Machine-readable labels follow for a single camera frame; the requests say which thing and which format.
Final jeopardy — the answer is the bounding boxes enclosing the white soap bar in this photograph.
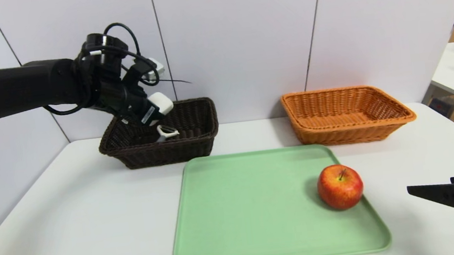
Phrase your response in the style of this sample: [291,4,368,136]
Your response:
[147,90,175,119]

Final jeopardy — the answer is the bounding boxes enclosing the dark brown wicker basket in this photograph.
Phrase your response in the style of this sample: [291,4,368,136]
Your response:
[95,96,223,173]

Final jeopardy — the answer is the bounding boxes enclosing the light green plastic tray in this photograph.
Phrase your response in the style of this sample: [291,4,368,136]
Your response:
[163,136,393,255]

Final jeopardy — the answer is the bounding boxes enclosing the white peeler with grey handle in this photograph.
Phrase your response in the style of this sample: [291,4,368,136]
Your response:
[154,123,181,144]

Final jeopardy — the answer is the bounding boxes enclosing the red apple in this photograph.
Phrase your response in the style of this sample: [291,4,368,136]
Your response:
[315,162,366,213]

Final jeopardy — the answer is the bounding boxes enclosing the orange wicker basket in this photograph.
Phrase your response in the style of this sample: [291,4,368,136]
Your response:
[280,79,419,152]

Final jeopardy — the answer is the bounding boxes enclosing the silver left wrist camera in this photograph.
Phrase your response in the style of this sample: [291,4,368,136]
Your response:
[139,56,166,81]

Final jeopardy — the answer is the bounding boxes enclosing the dark floor box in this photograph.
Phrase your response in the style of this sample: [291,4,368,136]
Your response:
[428,93,454,122]

